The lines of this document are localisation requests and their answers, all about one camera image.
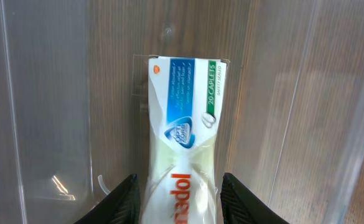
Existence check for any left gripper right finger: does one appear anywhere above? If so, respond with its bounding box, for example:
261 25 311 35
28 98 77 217
220 172 288 224

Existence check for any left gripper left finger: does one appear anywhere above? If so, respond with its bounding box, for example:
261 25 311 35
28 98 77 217
75 174 141 224

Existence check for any Panadol medicine box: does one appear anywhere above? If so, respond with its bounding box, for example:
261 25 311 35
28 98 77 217
141 56 228 224

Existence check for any clear plastic container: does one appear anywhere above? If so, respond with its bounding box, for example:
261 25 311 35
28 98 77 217
0 0 364 223

